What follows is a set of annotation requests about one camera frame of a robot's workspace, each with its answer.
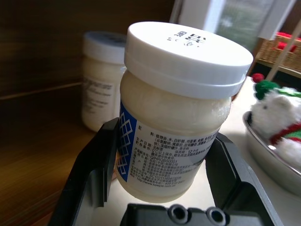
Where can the wooden stick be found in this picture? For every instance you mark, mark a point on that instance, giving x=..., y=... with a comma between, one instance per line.
x=283, y=55

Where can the wicker basket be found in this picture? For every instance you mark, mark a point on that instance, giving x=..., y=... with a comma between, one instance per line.
x=270, y=51

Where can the white plush bear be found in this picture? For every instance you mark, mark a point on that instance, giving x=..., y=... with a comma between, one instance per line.
x=277, y=110

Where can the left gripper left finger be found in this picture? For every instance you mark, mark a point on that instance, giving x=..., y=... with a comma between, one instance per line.
x=91, y=164

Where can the white lidded mayonnaise jar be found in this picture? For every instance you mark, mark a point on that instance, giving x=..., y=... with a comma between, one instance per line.
x=98, y=94
x=176, y=106

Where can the wooden cabinet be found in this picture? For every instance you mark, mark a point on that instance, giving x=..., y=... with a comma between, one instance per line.
x=35, y=47

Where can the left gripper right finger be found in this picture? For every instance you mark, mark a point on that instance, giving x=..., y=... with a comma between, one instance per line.
x=230, y=179

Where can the ribbed clear sliding door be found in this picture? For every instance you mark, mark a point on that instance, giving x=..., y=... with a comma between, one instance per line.
x=235, y=18

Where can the metal bowl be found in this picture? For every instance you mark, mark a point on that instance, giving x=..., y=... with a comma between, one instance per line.
x=265, y=155

